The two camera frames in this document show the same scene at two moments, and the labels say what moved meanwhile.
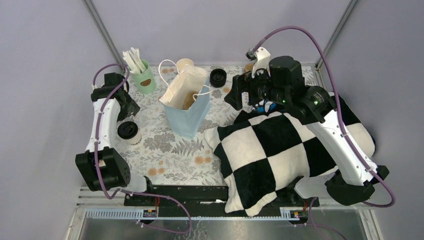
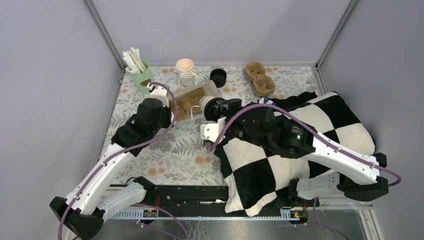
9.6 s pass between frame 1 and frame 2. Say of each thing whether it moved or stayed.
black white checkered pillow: stayed
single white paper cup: moved
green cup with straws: stayed
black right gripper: moved
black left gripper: moved
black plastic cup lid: moved
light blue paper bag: moved
